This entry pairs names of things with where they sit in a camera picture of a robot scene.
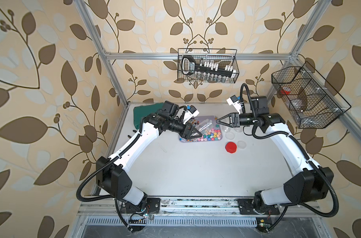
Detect clear plastic jar lid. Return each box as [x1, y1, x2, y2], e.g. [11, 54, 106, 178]
[225, 132, 235, 140]

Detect pile of star candies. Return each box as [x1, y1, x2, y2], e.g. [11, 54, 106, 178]
[198, 125, 222, 141]

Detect lilac plastic tray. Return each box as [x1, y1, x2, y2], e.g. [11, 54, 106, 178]
[178, 116, 223, 143]

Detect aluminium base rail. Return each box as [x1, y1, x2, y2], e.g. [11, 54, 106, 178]
[76, 196, 327, 228]

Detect black wire basket right wall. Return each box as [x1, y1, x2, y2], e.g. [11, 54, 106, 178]
[272, 61, 351, 129]

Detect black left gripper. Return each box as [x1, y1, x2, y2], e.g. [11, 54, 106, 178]
[166, 118, 202, 140]

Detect small clear sprinkles jar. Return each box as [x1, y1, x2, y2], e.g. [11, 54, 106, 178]
[196, 119, 214, 134]

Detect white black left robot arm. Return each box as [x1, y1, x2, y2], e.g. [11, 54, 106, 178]
[76, 101, 202, 218]

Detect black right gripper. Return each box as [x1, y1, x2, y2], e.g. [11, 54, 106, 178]
[216, 113, 257, 129]

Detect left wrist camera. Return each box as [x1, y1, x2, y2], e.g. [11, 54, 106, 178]
[181, 105, 199, 125]

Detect red lid candy jar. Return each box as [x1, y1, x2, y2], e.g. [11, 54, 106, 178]
[234, 127, 243, 133]

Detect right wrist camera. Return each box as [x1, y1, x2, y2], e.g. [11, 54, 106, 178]
[227, 95, 246, 114]

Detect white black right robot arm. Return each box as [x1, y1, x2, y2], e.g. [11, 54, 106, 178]
[216, 83, 339, 233]

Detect black wire basket back wall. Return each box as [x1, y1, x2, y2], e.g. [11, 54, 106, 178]
[177, 48, 239, 84]

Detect red jar lid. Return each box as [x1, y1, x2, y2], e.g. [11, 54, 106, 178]
[225, 142, 237, 154]

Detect black socket set rack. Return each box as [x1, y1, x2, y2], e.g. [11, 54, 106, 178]
[177, 54, 239, 79]

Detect green plastic tool case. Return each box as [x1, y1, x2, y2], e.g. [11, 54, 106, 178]
[133, 103, 163, 129]

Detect red item in basket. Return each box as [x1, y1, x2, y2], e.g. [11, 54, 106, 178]
[280, 86, 291, 95]

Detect black wire basket wall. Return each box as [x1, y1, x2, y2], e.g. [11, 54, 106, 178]
[177, 48, 239, 84]
[272, 61, 351, 129]

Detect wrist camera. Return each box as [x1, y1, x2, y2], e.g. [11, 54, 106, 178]
[181, 105, 199, 125]
[227, 95, 246, 114]

